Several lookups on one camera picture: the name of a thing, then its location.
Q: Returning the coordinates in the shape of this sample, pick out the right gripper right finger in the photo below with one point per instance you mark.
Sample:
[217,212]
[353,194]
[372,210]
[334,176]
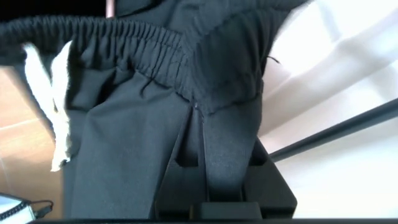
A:
[270,193]

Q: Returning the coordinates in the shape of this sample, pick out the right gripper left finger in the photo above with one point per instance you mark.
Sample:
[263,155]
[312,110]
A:
[180,186]

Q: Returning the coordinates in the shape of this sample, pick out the black garment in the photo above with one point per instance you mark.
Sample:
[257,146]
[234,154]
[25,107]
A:
[130,130]

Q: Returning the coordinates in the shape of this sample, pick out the black clothes rack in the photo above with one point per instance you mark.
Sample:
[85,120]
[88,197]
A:
[342,129]

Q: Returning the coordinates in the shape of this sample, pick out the beige curtain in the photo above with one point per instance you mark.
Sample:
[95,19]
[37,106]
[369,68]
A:
[342,46]

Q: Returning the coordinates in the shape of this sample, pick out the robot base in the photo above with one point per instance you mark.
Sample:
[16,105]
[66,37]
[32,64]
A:
[15,211]

